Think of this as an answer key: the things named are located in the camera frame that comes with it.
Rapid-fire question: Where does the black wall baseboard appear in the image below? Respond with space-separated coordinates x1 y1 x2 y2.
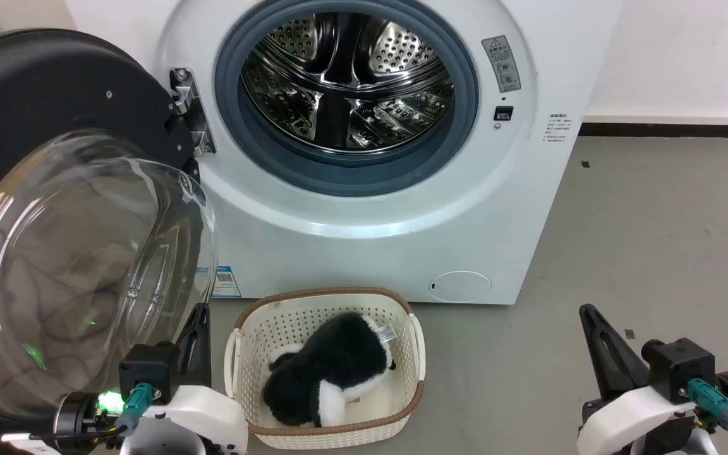
579 122 728 139

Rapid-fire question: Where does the white front-load washing machine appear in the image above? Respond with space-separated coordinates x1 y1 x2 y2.
64 0 624 306

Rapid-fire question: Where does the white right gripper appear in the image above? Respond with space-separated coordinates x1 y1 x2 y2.
577 305 697 455

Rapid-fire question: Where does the round white filter cover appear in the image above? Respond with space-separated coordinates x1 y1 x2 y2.
428 271 492 303

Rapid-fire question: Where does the right teal connector cable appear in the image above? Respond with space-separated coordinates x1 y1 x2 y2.
686 378 728 455

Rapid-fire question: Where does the stainless steel drum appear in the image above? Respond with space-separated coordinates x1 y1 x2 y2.
241 11 455 154

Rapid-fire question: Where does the blue energy label sticker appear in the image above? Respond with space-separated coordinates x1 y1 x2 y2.
197 265 242 299

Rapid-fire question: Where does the white laundry basket brown rim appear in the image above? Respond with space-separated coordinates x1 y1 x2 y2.
224 288 427 451

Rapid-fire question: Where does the grey warning sticker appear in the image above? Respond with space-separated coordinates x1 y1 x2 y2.
482 35 522 94

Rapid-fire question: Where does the metal door hinge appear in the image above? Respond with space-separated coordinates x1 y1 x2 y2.
170 68 217 159

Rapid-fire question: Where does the black and white plush toy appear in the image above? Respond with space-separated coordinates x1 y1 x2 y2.
263 311 397 428

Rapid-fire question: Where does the washer door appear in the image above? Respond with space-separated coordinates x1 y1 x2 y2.
0 28 218 455

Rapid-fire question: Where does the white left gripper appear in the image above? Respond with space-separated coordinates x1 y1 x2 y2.
119 303 249 455

